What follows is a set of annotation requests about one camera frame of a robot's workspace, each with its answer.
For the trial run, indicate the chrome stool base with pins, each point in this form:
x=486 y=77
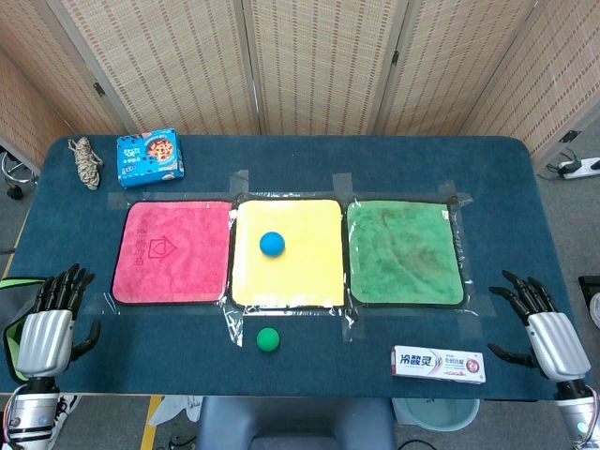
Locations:
x=16 y=175

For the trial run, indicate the green ball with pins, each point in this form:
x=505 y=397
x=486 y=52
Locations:
x=268 y=339

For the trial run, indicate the green black-edged bag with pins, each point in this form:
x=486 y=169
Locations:
x=11 y=290

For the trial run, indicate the white crumpled cloth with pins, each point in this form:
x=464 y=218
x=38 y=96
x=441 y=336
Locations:
x=175 y=410

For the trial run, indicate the white power strip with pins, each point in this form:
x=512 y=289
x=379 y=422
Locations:
x=581 y=168

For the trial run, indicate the light blue plastic bucket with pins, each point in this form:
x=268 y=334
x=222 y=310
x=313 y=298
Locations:
x=436 y=415

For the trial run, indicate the pink towel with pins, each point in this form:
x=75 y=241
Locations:
x=187 y=262

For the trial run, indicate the white pink toothpaste box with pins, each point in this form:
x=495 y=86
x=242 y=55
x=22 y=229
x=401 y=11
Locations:
x=436 y=364

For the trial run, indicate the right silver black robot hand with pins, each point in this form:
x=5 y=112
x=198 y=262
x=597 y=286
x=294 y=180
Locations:
x=558 y=342

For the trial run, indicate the yellow towel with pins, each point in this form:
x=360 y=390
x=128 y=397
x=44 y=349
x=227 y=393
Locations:
x=300 y=272

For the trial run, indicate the woven bamboo folding screen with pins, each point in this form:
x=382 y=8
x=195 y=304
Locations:
x=319 y=61

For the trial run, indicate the clear tape strip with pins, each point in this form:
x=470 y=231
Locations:
x=234 y=325
x=239 y=180
x=447 y=188
x=350 y=325
x=342 y=182

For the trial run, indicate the dark blue felt table cover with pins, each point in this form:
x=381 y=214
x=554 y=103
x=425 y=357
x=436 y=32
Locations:
x=328 y=159

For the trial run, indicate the blue ball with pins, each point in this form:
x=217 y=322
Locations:
x=272 y=244

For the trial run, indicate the blue cookie box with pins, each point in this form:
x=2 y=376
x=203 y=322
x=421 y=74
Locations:
x=150 y=159

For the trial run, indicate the green towel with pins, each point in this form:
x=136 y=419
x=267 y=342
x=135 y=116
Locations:
x=405 y=253

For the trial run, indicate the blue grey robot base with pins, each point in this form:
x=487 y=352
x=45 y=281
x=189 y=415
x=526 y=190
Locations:
x=295 y=422

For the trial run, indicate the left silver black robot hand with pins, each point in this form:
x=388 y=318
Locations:
x=44 y=337

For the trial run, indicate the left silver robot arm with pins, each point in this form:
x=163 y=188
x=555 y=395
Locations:
x=30 y=415

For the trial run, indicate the black box on floor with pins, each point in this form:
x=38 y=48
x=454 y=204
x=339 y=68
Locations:
x=588 y=286

